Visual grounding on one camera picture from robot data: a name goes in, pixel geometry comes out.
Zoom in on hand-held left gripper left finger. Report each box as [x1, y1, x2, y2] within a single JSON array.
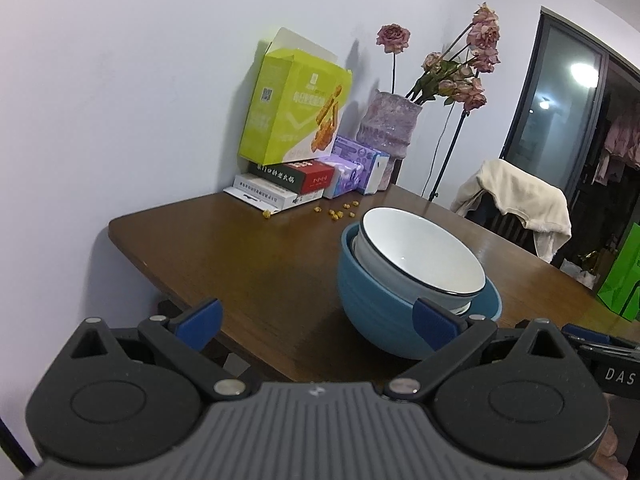
[[67, 297, 253, 403]]

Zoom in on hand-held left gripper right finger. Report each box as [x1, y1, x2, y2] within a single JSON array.
[[385, 297, 581, 403]]

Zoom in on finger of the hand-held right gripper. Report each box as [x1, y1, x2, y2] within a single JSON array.
[[560, 323, 640, 356]]

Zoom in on blue bowl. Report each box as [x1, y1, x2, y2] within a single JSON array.
[[337, 222, 502, 361]]

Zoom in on person's right hand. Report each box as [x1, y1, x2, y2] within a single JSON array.
[[595, 430, 630, 480]]

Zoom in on green paper bag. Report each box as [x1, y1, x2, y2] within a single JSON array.
[[596, 222, 640, 322]]

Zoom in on navy garment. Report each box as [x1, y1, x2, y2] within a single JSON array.
[[465, 194, 497, 227]]

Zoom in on cream jacket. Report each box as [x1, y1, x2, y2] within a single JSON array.
[[451, 159, 572, 264]]

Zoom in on scattered yellow corn kernels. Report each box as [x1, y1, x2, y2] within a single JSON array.
[[261, 200, 362, 222]]

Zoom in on red box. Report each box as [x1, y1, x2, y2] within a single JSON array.
[[248, 156, 336, 194]]

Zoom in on studio light on stand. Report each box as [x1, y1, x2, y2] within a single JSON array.
[[427, 107, 472, 204]]

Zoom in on flat purple tissue pack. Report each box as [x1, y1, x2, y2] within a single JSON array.
[[322, 155, 366, 198]]

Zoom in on hanging pink clothes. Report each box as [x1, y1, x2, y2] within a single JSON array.
[[592, 110, 640, 186]]

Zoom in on purple and white tissue pack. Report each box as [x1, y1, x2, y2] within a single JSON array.
[[332, 135, 390, 195]]

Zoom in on pink textured vase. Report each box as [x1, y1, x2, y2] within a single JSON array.
[[361, 89, 425, 191]]

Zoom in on sliding glass door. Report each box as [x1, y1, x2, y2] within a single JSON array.
[[497, 6, 640, 281]]

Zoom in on yellow-green snack box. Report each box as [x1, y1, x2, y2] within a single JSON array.
[[237, 27, 353, 166]]

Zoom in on dried pink roses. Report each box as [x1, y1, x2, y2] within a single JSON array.
[[376, 2, 502, 113]]

